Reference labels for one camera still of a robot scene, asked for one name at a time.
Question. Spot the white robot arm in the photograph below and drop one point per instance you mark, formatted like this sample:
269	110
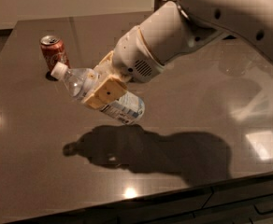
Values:
179	27

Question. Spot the clear plastic water bottle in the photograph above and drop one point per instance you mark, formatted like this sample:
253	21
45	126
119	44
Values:
80	82

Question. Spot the metal cup holder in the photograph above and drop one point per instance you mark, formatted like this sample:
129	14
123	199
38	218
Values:
157	4

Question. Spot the dark cabinet drawer front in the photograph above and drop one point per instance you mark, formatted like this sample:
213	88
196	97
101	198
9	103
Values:
239	201

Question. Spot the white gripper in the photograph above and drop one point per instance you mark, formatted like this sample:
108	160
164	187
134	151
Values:
131	56

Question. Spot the red cola can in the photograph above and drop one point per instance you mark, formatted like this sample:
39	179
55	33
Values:
53	50

